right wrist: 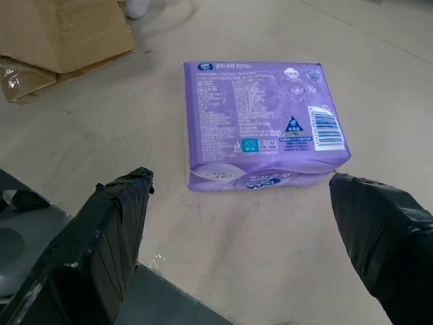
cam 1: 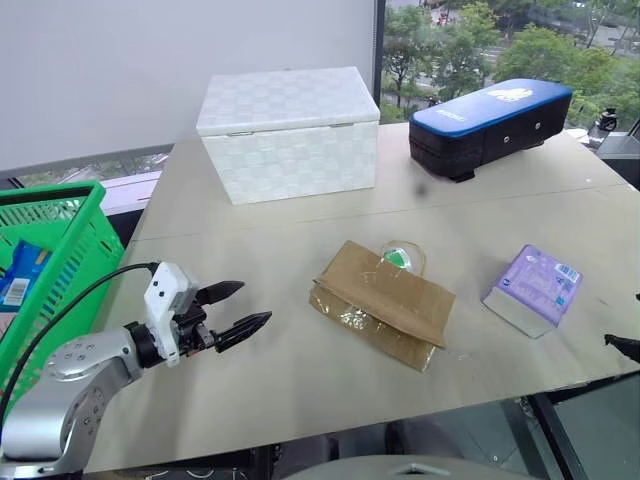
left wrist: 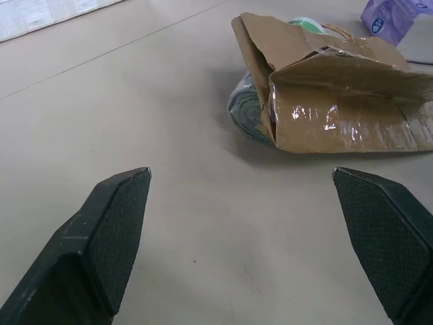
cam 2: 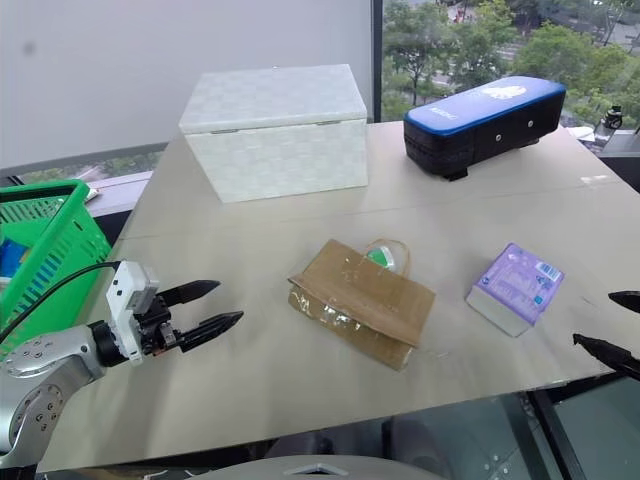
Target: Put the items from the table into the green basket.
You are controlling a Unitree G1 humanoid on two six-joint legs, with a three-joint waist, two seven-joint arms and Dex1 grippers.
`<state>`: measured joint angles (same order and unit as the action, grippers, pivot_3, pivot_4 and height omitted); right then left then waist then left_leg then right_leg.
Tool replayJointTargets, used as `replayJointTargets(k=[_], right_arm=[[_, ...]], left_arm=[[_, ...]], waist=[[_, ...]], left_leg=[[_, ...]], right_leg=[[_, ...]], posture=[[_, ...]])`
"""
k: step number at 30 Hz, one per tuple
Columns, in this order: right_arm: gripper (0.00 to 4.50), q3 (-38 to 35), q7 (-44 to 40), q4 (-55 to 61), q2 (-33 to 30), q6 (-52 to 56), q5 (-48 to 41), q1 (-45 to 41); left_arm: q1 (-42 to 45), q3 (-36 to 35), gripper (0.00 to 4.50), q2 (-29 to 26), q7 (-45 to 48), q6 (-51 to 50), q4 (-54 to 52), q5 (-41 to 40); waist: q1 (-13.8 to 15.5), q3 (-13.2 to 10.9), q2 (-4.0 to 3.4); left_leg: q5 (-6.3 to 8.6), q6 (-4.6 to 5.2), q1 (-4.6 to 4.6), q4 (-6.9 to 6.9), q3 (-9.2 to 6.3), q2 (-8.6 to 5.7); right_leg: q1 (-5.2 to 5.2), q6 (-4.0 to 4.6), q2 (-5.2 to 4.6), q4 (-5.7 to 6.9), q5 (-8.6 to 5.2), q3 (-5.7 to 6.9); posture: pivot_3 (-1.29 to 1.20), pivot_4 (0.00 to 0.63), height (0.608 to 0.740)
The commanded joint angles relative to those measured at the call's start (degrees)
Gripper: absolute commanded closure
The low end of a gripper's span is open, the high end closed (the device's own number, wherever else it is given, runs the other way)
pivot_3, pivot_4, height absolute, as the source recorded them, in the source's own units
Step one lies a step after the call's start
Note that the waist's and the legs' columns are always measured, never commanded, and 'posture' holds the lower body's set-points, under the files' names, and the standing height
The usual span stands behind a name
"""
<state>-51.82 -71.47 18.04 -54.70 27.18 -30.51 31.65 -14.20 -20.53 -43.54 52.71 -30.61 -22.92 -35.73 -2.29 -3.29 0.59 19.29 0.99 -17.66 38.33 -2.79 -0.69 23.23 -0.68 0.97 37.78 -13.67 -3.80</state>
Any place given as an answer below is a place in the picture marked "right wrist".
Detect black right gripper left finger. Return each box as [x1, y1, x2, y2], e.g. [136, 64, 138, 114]
[0, 166, 156, 325]

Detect purple diaper pack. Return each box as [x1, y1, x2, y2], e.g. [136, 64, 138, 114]
[182, 60, 352, 193]

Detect grey robot body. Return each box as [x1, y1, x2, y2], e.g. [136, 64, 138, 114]
[0, 189, 74, 299]

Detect brown cardboard box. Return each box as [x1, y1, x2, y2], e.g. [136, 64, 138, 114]
[0, 0, 136, 74]

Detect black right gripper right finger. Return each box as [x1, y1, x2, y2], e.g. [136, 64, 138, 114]
[328, 171, 433, 325]

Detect flat taped cardboard piece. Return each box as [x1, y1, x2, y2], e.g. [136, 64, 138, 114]
[0, 50, 136, 104]

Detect white rounded object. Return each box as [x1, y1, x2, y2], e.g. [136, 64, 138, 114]
[122, 0, 150, 20]

